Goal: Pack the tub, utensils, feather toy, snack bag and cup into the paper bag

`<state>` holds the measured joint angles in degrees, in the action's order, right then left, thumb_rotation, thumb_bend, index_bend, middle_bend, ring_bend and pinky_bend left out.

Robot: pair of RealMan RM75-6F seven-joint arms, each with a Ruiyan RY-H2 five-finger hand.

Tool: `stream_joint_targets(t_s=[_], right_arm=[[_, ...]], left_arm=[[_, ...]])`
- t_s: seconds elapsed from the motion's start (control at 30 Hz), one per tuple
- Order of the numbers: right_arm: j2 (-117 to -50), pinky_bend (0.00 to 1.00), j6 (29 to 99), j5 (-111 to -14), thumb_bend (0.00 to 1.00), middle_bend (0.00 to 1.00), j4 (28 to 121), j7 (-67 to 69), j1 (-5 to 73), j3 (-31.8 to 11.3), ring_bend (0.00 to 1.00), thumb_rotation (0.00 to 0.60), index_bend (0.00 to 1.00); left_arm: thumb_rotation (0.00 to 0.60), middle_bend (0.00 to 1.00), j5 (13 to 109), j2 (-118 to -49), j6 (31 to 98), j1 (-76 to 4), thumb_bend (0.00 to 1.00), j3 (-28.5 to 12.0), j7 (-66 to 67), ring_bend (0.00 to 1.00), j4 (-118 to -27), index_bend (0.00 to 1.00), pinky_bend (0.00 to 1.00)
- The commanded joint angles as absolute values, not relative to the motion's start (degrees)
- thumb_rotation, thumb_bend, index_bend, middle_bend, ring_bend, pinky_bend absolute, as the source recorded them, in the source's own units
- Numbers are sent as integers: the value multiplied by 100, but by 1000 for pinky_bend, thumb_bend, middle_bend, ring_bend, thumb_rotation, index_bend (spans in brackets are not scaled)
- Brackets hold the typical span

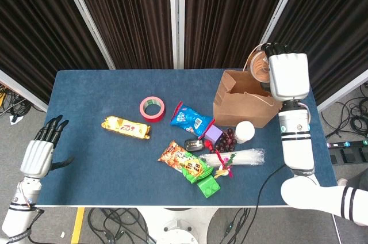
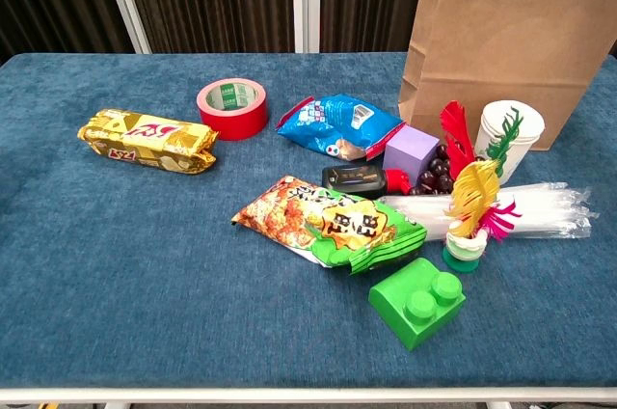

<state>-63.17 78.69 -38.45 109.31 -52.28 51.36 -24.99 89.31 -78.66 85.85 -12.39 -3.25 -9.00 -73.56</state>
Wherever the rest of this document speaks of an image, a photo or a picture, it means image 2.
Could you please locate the white paper cup stack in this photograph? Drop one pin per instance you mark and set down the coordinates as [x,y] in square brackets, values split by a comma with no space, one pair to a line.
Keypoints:
[532,131]

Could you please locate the orange green snack bag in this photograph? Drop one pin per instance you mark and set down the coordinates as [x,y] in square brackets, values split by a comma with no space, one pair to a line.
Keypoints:
[313,221]

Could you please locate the red tape roll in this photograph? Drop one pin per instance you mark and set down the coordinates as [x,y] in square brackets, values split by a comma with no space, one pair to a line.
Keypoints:
[231,124]

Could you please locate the blue snack bag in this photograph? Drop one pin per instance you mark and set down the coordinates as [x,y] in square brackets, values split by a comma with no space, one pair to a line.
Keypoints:
[332,127]

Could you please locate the dark red grape bunch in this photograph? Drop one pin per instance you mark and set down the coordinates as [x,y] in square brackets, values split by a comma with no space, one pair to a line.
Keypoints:
[436,170]

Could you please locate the brown paper bag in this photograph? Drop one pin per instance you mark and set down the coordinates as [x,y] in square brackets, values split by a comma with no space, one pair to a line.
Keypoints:
[506,42]

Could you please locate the gold biscuit packet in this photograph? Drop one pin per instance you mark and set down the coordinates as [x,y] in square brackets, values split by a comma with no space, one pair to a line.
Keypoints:
[144,139]

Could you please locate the purple foam block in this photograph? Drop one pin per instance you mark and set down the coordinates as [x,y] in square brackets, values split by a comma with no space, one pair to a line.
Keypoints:
[410,151]

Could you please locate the colourful feather shuttlecock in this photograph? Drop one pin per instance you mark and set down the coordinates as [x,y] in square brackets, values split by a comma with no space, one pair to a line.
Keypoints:
[474,192]

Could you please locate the clear noodle packet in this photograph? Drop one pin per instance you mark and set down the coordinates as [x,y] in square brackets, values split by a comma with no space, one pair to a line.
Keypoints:
[544,216]

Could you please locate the green toy brick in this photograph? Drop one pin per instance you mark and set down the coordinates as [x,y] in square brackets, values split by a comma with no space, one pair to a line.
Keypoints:
[414,312]

